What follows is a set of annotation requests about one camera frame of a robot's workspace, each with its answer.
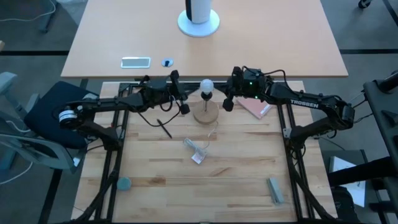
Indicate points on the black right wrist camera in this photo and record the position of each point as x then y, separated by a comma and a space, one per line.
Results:
253, 77

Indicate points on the black aluminium table frame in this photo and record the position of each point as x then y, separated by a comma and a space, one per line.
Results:
127, 84

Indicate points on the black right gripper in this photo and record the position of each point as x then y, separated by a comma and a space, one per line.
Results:
252, 93

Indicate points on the grey staple strip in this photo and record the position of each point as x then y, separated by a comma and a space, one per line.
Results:
275, 190

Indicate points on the white round lightbulb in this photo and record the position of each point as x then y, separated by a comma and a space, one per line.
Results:
206, 85

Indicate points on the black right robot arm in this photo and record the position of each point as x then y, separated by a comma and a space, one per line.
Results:
304, 102

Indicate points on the blue and grey office chair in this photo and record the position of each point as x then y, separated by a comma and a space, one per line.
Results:
53, 115

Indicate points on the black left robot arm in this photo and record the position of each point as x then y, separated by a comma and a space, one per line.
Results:
93, 107

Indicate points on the silver smartphone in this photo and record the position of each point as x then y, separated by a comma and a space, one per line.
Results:
135, 62

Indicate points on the table lamp with wooden base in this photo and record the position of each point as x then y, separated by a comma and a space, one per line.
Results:
206, 115

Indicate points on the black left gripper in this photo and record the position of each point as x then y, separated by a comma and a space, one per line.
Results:
155, 100

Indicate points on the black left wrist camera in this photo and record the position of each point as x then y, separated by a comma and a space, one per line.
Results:
157, 84

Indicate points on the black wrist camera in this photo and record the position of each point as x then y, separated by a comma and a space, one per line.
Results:
253, 77
157, 84

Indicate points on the black caster wheel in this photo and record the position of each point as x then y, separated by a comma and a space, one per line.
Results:
364, 3

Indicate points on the teal round disc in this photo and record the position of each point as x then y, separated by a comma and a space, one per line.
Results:
124, 183

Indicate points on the black pen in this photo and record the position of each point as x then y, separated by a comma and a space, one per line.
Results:
164, 128

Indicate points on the light wooden desk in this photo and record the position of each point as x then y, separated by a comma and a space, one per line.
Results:
264, 40

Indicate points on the black metal rig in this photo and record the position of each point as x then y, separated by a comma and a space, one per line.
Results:
382, 105

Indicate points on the white paper sheet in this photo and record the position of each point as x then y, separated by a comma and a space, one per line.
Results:
342, 166

